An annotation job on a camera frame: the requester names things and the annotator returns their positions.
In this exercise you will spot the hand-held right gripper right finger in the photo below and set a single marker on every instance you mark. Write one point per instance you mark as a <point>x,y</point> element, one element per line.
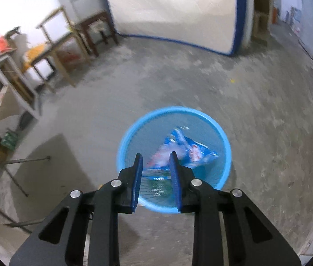
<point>174,183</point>

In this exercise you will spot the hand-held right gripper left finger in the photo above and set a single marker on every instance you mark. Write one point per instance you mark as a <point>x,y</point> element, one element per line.
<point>137,183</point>

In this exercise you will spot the blue printed plastic bag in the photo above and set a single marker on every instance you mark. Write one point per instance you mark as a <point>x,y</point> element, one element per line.
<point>192,149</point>

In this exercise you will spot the blue mesh wastebasket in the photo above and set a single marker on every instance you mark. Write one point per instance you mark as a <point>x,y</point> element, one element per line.
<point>151,127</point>

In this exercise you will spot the green plastic package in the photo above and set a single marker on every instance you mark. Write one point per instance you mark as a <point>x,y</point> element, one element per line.
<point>9,140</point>

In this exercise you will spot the wooden chair with black seat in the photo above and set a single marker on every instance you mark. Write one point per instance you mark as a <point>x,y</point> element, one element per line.
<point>56,44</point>

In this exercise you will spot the large yellow plastic bag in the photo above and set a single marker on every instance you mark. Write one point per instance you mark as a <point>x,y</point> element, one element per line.
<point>36,51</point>

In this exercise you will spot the dark wooden stool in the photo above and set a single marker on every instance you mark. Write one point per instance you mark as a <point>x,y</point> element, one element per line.
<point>95,18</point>

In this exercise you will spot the white mattress with blue edge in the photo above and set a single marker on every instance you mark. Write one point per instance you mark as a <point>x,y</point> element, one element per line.
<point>173,11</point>

